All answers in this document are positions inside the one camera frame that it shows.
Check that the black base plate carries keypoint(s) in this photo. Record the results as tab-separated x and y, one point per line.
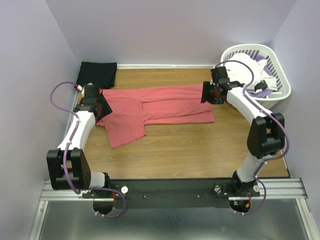
173	194

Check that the aluminium rail frame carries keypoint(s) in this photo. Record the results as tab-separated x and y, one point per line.
280	212

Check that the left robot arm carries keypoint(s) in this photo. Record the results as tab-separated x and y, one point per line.
67	165

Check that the white garment in basket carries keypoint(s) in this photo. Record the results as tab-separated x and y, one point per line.
238	72

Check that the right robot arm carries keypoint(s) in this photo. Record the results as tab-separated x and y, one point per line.
266	135

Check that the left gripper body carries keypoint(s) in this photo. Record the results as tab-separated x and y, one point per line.
105	108

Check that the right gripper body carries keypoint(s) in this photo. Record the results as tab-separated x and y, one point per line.
209	93

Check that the folded black t shirt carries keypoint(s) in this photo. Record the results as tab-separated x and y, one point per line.
101	74

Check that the white laundry basket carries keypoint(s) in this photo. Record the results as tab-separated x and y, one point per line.
273	64

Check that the red t shirt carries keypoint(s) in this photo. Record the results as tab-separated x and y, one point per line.
133	109

